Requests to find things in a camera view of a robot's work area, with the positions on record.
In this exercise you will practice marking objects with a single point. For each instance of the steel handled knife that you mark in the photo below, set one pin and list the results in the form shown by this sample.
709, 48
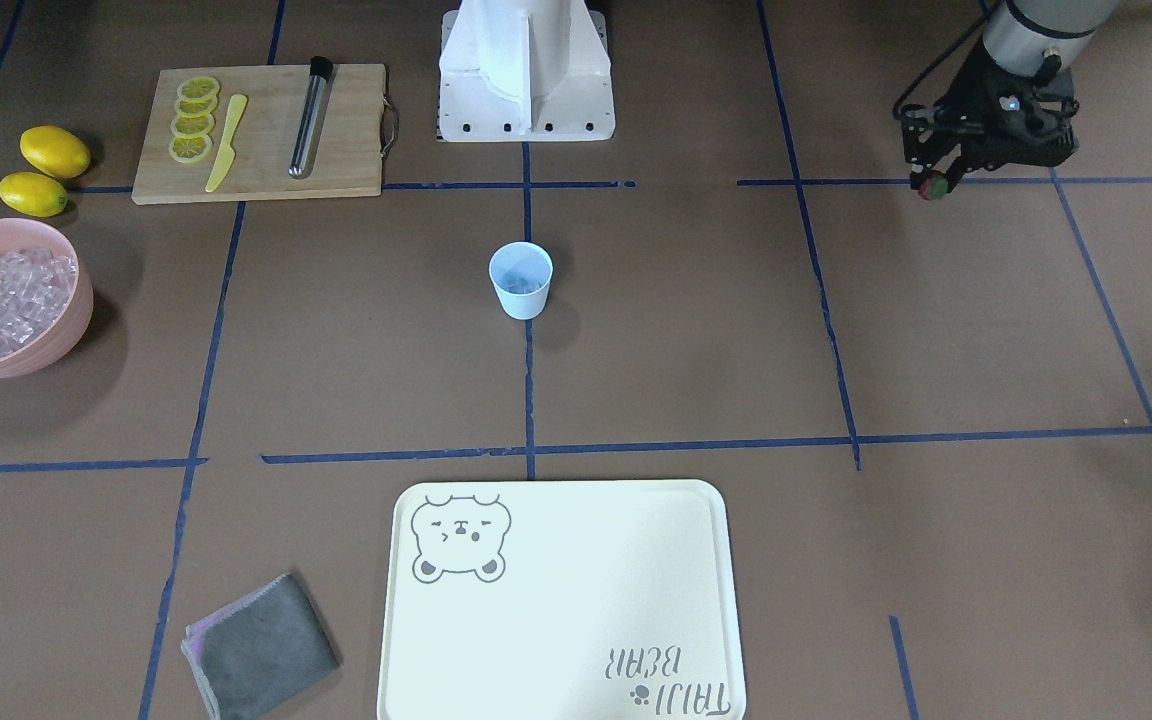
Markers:
320, 72

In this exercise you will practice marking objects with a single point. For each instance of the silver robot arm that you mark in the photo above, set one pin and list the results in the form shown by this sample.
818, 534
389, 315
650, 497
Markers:
1018, 34

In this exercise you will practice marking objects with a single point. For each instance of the light blue plastic cup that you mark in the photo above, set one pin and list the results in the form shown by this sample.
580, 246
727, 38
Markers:
521, 273

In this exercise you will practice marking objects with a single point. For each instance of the yellow plastic knife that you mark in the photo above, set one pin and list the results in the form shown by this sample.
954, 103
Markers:
225, 152

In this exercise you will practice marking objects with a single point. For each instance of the grey folded cloth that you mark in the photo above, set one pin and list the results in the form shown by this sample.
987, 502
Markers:
259, 651

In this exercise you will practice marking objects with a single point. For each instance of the lemon slices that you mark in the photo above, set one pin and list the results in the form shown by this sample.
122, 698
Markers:
196, 99

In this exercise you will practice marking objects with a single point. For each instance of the yellow lemon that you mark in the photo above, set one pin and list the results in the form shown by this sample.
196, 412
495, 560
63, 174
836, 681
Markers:
34, 194
55, 151

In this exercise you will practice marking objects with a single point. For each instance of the clear ice cubes pile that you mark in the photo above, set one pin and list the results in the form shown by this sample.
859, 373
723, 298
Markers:
35, 287

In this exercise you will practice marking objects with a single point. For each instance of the pink bowl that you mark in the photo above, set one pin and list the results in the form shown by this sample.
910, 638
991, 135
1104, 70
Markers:
73, 322

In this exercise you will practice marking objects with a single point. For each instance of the cream bear serving tray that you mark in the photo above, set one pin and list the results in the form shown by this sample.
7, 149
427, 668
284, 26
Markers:
561, 599

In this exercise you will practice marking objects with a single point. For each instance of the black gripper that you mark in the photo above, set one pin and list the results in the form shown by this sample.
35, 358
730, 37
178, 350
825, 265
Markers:
973, 97

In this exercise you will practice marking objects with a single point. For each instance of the wooden cutting board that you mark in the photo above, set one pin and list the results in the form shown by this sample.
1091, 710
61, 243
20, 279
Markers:
348, 156

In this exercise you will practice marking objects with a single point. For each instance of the white camera mast pole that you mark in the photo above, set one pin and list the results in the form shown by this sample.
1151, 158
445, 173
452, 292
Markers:
524, 71

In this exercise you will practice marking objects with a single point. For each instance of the red strawberry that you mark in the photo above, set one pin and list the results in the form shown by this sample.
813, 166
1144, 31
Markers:
934, 187

